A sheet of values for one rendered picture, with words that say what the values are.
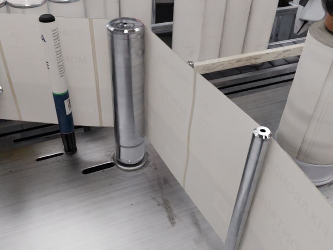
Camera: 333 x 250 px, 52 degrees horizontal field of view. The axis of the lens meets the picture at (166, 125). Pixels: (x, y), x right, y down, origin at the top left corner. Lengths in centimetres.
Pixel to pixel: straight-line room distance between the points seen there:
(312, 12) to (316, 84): 37
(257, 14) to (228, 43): 7
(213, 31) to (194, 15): 6
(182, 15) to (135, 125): 24
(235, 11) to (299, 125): 29
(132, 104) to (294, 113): 19
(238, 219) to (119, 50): 20
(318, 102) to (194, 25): 27
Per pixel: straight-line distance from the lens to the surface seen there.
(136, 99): 38
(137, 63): 36
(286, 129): 44
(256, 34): 68
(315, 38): 39
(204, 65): 62
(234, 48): 67
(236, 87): 67
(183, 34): 59
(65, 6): 52
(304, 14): 76
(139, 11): 55
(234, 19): 65
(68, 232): 40
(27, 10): 51
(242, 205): 26
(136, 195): 42
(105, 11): 53
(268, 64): 72
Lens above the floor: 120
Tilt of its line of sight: 38 degrees down
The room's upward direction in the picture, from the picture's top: 3 degrees clockwise
